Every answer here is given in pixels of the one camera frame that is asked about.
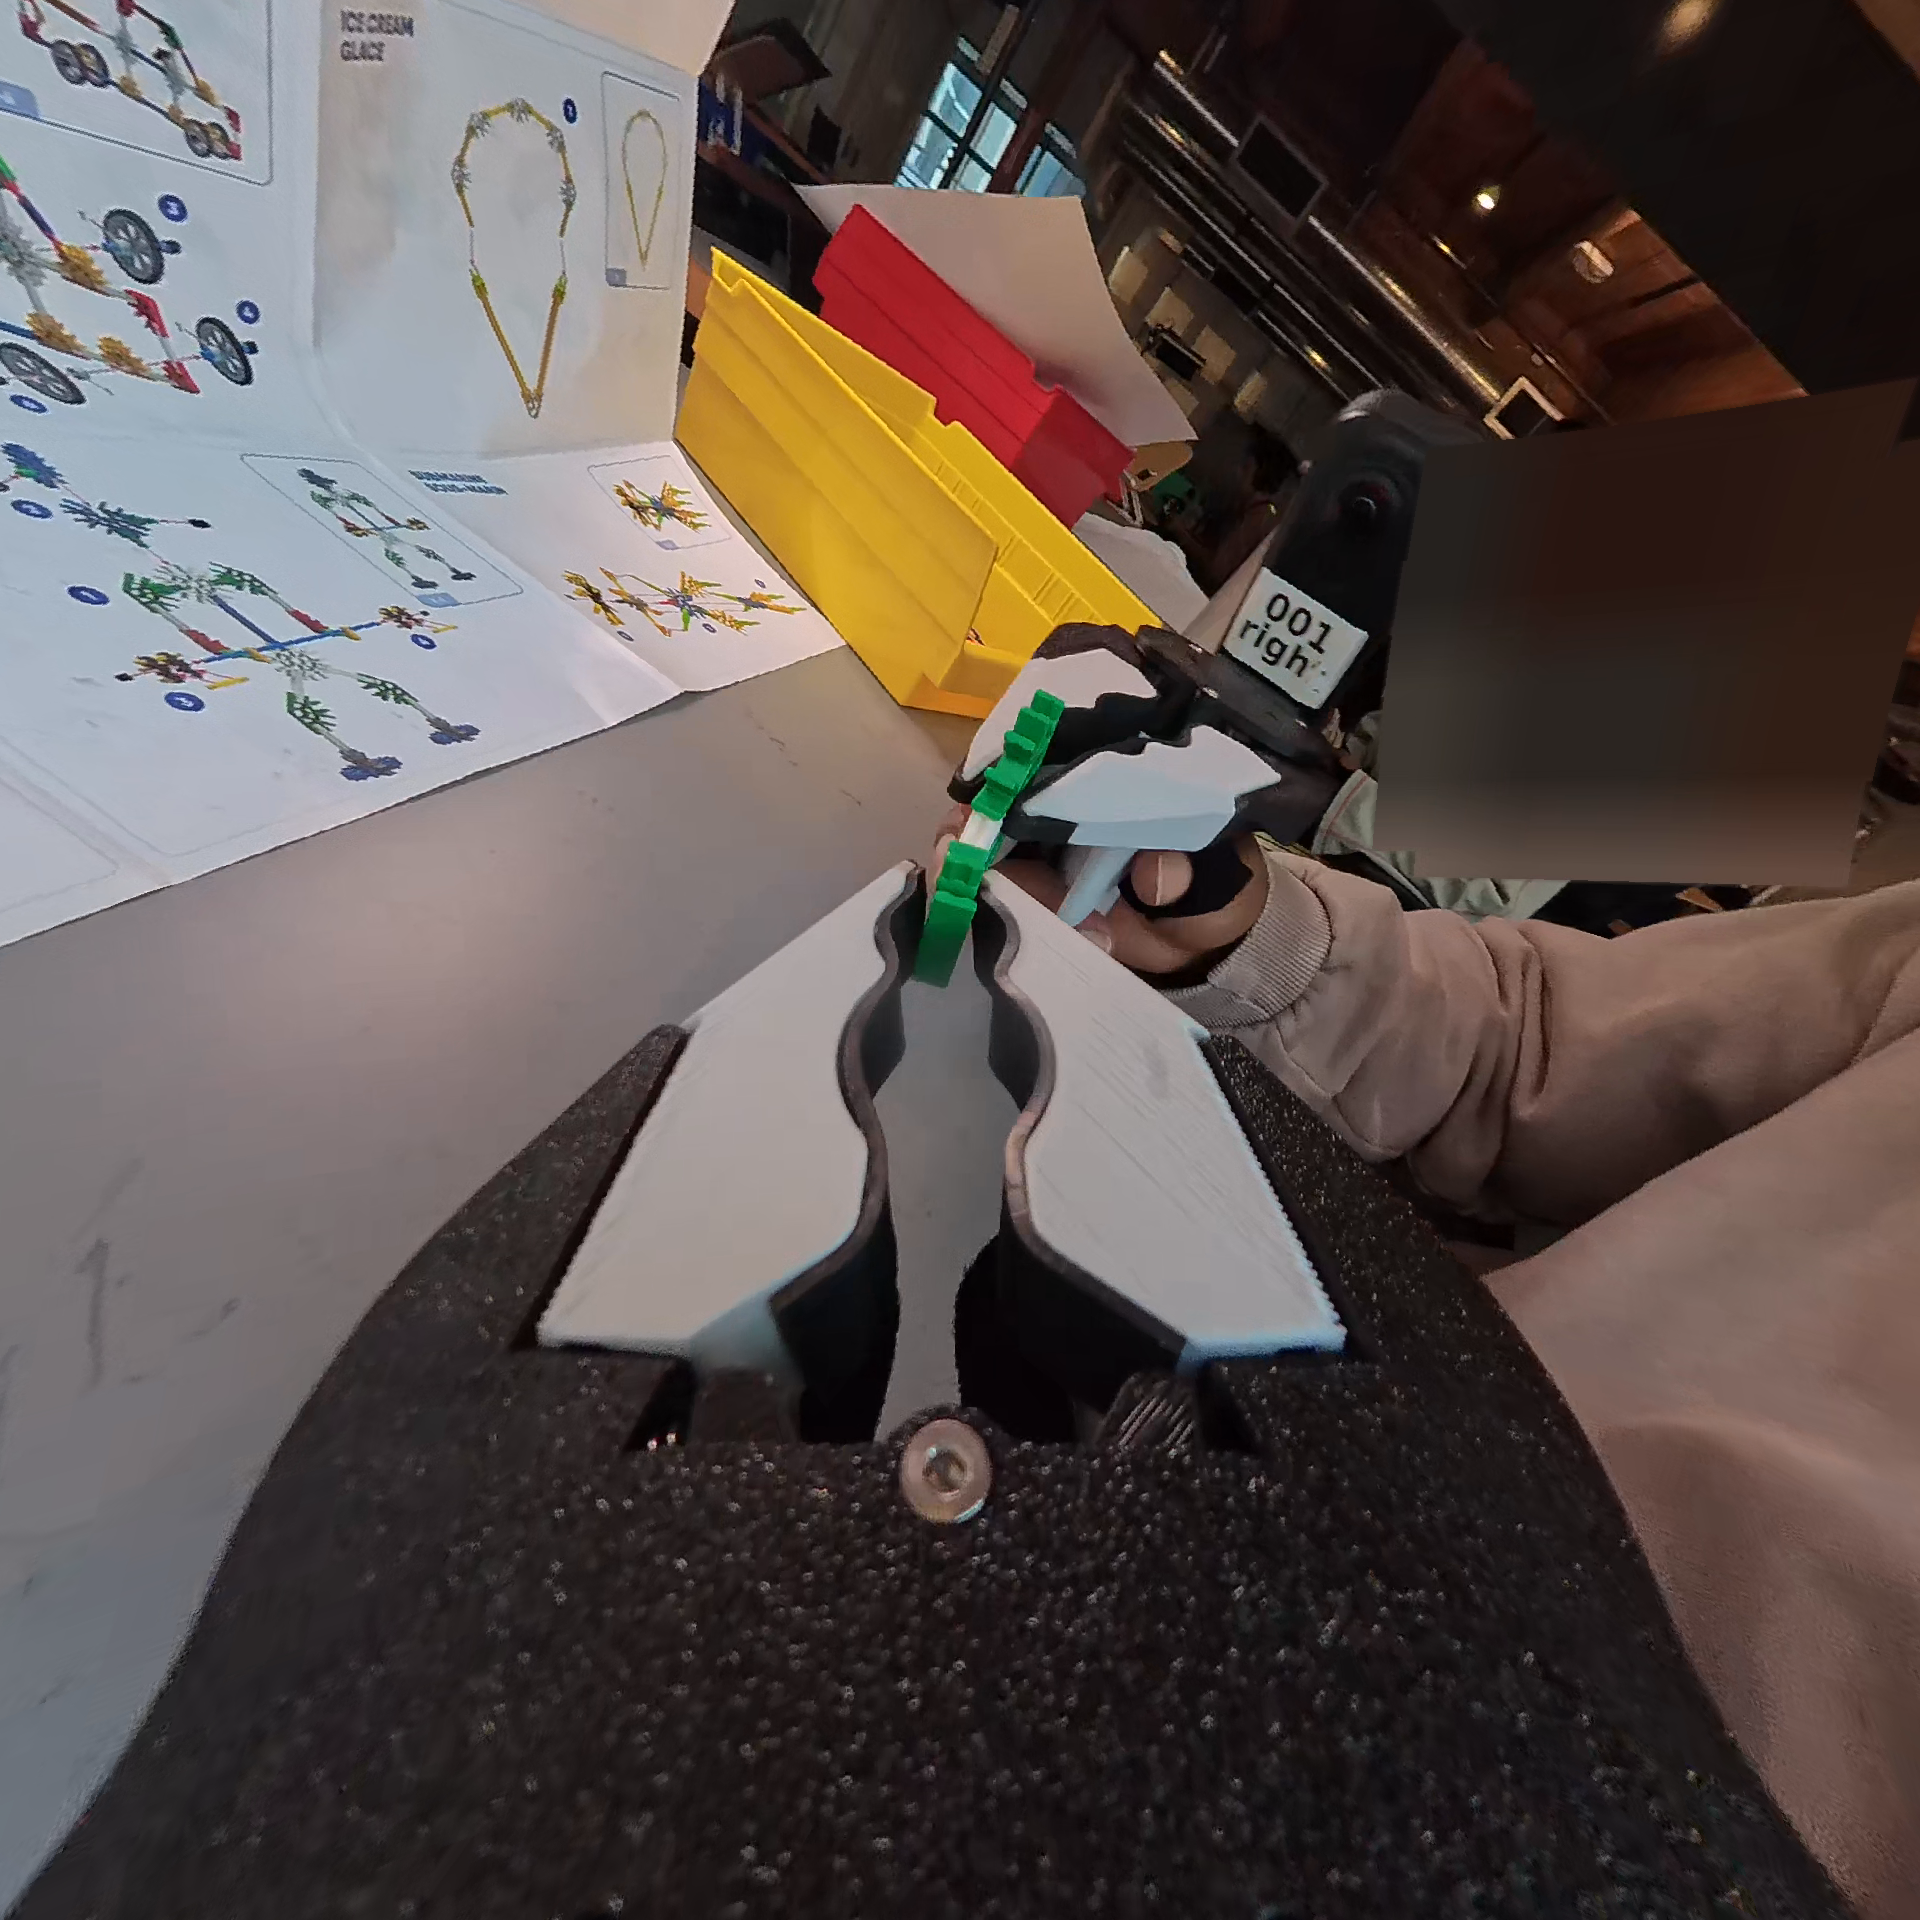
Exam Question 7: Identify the white paper sheet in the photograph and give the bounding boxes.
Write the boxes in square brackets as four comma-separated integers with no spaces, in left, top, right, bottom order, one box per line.
[797,180,1202,452]

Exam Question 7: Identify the stacked yellow storage bins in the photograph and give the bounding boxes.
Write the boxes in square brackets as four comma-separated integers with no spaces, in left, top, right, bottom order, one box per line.
[676,251,1167,717]

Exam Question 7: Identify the person's right hand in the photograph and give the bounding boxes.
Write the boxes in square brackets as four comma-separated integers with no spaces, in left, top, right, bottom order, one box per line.
[1075,850,1311,985]

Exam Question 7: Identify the red storage bin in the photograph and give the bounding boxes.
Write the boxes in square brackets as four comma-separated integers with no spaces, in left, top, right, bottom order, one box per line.
[810,204,1142,528]

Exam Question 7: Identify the person's right forearm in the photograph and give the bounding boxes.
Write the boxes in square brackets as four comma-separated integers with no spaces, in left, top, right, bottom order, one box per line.
[1201,850,1920,1233]

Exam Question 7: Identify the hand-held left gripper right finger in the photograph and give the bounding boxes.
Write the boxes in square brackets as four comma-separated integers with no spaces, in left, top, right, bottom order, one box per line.
[978,881,1346,1418]

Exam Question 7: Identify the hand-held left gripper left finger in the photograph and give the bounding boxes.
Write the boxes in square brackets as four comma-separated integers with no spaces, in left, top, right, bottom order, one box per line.
[540,865,926,1418]

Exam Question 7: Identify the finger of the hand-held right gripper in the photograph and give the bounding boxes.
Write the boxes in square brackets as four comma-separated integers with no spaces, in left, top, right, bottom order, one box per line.
[961,731,1286,926]

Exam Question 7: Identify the toy instruction poster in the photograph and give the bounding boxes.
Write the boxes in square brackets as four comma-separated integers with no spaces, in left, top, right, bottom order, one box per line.
[0,0,842,949]

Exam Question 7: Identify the grey desk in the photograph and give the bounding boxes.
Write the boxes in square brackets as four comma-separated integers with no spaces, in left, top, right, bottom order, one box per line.
[0,636,1202,1878]

